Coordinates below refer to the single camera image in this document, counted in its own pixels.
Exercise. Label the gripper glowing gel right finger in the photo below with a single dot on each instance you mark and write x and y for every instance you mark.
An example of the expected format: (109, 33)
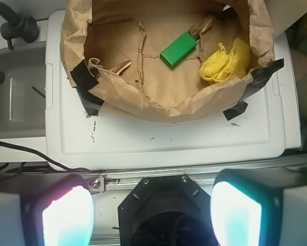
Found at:
(266, 206)

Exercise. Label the gripper glowing gel left finger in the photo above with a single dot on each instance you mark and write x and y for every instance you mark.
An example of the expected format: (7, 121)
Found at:
(45, 209)

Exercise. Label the yellow knitted cloth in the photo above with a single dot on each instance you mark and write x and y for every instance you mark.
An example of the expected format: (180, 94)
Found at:
(223, 65)

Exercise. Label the white plastic bin lid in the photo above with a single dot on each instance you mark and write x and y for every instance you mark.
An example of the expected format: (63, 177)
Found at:
(115, 140)

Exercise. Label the black tape small strip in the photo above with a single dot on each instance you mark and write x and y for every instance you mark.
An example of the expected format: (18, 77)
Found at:
(235, 111)

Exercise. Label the black tape front right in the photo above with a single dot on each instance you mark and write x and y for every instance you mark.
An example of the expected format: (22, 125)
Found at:
(261, 76)

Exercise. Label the black tape front left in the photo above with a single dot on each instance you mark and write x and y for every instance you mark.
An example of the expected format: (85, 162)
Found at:
(85, 80)

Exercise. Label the brown paper bag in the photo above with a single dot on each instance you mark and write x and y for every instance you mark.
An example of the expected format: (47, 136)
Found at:
(122, 40)

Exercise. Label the green plastic block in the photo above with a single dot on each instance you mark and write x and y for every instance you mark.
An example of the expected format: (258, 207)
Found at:
(178, 50)

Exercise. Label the black faucet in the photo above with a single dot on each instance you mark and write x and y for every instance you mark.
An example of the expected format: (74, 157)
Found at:
(17, 26)

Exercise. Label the aluminium frame rail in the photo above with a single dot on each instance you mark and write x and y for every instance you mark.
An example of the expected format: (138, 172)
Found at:
(203, 175)

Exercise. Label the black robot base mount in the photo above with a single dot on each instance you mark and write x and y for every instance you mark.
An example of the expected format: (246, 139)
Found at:
(170, 210)

